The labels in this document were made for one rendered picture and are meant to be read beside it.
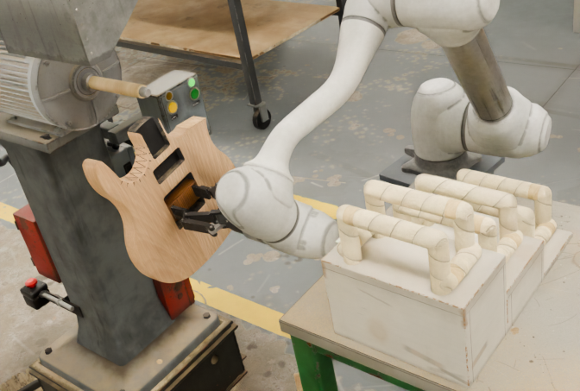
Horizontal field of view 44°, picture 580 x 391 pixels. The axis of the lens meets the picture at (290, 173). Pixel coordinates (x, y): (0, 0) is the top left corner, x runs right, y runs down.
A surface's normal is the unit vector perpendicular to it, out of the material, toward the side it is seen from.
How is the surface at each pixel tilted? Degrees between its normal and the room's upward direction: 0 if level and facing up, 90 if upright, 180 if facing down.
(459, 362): 90
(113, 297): 90
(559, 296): 0
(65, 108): 93
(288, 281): 0
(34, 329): 0
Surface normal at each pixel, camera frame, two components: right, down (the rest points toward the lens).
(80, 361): -0.40, -0.58
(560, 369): -0.17, -0.85
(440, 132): -0.49, 0.47
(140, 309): 0.78, 0.19
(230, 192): -0.55, -0.22
